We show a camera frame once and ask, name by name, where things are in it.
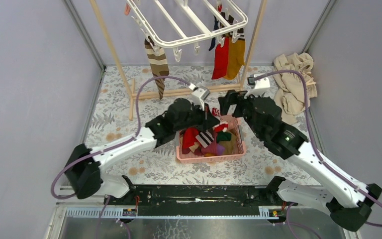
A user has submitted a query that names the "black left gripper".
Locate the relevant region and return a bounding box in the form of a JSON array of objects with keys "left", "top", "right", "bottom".
[{"left": 174, "top": 102, "right": 220, "bottom": 133}]

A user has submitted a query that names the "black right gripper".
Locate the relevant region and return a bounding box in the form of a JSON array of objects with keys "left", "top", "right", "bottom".
[{"left": 217, "top": 88, "right": 264, "bottom": 139}]

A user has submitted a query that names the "red bear sock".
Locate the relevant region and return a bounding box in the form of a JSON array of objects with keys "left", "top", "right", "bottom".
[{"left": 182, "top": 127, "right": 200, "bottom": 154}]

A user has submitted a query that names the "red white striped sock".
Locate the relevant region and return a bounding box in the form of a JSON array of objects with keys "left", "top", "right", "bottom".
[{"left": 211, "top": 108, "right": 228, "bottom": 133}]

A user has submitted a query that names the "green sock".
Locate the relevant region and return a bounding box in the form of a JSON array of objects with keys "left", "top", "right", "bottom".
[{"left": 216, "top": 131, "right": 232, "bottom": 143}]

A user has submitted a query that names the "purple orange striped sock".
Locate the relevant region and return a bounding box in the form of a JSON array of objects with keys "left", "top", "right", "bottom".
[{"left": 201, "top": 141, "right": 225, "bottom": 156}]

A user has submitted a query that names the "tan plain sock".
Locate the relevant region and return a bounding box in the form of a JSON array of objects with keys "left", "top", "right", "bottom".
[{"left": 222, "top": 133, "right": 237, "bottom": 155}]

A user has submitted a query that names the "mustard brown cuffed sock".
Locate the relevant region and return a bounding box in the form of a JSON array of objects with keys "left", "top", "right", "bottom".
[{"left": 224, "top": 28, "right": 246, "bottom": 80}]

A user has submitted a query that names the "brown striped sock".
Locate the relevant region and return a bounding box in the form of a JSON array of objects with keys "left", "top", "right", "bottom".
[{"left": 144, "top": 37, "right": 170, "bottom": 99}]

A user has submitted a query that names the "dark argyle sock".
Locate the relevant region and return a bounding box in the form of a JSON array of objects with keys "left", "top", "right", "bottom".
[{"left": 220, "top": 11, "right": 234, "bottom": 38}]

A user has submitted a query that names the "navy bear sock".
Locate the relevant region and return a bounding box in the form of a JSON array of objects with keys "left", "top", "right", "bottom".
[{"left": 208, "top": 14, "right": 221, "bottom": 52}]

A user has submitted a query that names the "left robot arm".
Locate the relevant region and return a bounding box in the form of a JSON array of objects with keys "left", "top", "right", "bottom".
[{"left": 63, "top": 98, "right": 220, "bottom": 205}]

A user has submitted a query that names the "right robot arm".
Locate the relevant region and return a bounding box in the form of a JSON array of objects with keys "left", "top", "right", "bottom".
[{"left": 218, "top": 90, "right": 382, "bottom": 232}]

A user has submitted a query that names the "wooden hanger stand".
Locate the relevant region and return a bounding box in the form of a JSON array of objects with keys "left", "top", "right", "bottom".
[{"left": 90, "top": 0, "right": 267, "bottom": 105}]

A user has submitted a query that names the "white plastic sock hanger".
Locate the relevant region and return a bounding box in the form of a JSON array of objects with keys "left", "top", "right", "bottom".
[{"left": 131, "top": 0, "right": 241, "bottom": 53}]

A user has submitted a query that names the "pink plastic basket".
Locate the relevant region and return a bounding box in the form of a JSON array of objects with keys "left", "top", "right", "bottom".
[{"left": 176, "top": 115, "right": 246, "bottom": 164}]

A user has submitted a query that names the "beige crumpled cloth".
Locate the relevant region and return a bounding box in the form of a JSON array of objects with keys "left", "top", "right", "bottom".
[{"left": 273, "top": 53, "right": 317, "bottom": 124}]

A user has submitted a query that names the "floral table mat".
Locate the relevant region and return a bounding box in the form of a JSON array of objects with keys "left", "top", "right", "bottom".
[{"left": 86, "top": 65, "right": 320, "bottom": 186}]

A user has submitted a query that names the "orange plastic clip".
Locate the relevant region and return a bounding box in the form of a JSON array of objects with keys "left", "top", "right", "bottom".
[{"left": 124, "top": 3, "right": 131, "bottom": 15}]

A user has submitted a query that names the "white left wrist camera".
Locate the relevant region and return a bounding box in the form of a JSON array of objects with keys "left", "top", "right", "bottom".
[{"left": 188, "top": 83, "right": 210, "bottom": 111}]

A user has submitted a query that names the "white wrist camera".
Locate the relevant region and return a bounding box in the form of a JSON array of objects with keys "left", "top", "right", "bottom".
[
  {"left": 244, "top": 73, "right": 271, "bottom": 98},
  {"left": 188, "top": 83, "right": 210, "bottom": 111}
]

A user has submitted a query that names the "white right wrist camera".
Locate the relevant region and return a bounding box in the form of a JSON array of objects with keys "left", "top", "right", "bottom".
[{"left": 244, "top": 73, "right": 271, "bottom": 98}]

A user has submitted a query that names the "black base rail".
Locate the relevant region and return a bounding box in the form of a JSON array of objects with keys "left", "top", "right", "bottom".
[{"left": 109, "top": 185, "right": 288, "bottom": 216}]

